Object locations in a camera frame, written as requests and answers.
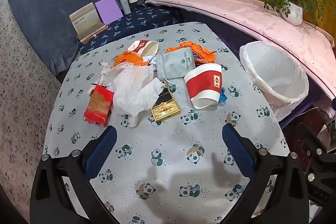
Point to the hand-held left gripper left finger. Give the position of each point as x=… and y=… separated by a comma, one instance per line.
x=101, y=153

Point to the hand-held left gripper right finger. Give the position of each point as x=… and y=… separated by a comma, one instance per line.
x=239, y=150

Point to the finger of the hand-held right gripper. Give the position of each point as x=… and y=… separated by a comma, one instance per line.
x=315, y=154

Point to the white tissue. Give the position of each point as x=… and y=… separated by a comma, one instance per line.
x=131, y=87

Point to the red white paper cup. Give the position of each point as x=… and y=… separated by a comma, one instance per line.
x=203, y=85
x=143, y=47

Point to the gold black cigarette box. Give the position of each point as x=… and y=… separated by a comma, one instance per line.
x=166, y=107

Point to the white bagged trash bin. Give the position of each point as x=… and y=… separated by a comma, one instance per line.
x=275, y=74

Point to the red gold cigarette box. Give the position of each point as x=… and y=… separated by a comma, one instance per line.
x=98, y=104

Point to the small blue wrapper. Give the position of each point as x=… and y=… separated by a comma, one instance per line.
x=223, y=95

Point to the panda print tablecloth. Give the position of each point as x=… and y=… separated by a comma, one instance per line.
x=170, y=161

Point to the orange plastic wrapper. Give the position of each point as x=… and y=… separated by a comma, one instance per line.
x=128, y=58

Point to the orange wrapper blue print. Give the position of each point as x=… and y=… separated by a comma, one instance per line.
x=202, y=52

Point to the white paper receipt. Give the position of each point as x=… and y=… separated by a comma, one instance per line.
x=150, y=59

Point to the beige box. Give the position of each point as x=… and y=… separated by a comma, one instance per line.
x=85, y=22

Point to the pink blanket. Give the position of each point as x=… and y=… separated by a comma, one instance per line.
x=249, y=14

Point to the navy leaf print cloth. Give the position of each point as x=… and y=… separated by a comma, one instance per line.
x=141, y=20

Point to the grey tall bottle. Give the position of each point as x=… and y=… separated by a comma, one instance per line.
x=124, y=3

